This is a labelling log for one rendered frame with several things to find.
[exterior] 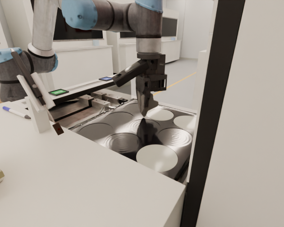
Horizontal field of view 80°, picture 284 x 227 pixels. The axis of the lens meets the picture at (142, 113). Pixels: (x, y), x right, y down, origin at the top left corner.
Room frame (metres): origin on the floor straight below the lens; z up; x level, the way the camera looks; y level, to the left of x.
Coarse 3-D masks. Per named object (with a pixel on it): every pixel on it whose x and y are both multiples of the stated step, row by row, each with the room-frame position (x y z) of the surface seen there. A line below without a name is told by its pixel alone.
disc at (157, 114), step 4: (148, 112) 0.58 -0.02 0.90; (152, 112) 0.58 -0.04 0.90; (156, 112) 0.58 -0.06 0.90; (160, 112) 0.59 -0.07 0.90; (164, 112) 0.59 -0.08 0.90; (168, 112) 0.59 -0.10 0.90; (148, 116) 0.55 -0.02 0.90; (152, 116) 0.55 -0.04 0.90; (156, 116) 0.55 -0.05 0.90; (160, 116) 0.55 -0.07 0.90; (164, 116) 0.55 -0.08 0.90; (168, 116) 0.55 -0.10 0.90; (172, 116) 0.55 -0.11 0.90; (160, 120) 0.52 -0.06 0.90; (164, 120) 0.52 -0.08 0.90
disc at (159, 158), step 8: (144, 152) 0.35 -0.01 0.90; (152, 152) 0.35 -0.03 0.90; (160, 152) 0.35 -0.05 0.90; (168, 152) 0.35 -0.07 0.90; (144, 160) 0.32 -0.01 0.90; (152, 160) 0.32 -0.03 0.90; (160, 160) 0.32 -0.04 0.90; (168, 160) 0.32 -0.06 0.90; (176, 160) 0.32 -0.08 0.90; (152, 168) 0.29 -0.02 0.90; (160, 168) 0.29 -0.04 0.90; (168, 168) 0.29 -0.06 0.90
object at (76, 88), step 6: (78, 84) 0.76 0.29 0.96; (84, 84) 0.76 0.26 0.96; (90, 84) 0.77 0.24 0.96; (96, 84) 0.76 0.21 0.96; (102, 84) 0.76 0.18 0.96; (72, 90) 0.68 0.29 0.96; (78, 90) 0.67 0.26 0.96; (54, 96) 0.60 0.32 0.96; (60, 96) 0.60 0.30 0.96; (12, 102) 0.54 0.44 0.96; (18, 102) 0.54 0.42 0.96; (24, 102) 0.55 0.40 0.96; (24, 108) 0.49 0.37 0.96
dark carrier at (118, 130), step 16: (112, 112) 0.59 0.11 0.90; (128, 112) 0.59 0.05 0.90; (176, 112) 0.59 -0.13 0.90; (80, 128) 0.46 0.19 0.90; (96, 128) 0.47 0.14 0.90; (112, 128) 0.47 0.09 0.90; (128, 128) 0.46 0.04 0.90; (144, 128) 0.47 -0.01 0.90; (160, 128) 0.46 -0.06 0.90; (176, 128) 0.47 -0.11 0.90; (112, 144) 0.38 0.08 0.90; (128, 144) 0.38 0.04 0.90; (144, 144) 0.38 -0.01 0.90; (160, 144) 0.38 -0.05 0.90; (176, 144) 0.38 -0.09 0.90; (176, 176) 0.27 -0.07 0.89
